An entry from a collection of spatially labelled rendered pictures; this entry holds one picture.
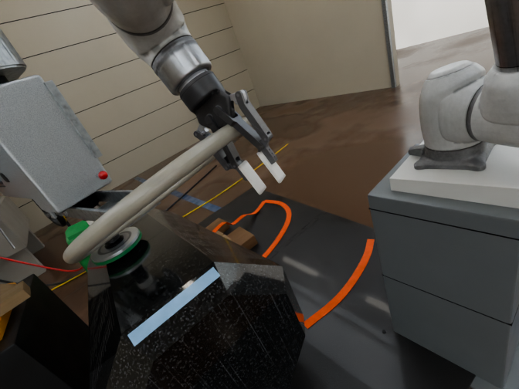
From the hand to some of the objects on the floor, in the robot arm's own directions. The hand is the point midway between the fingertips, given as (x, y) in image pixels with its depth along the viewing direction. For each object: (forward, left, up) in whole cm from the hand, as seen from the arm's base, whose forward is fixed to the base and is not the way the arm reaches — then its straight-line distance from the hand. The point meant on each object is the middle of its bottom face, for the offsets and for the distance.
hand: (262, 172), depth 52 cm
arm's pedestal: (-59, +11, -116) cm, 131 cm away
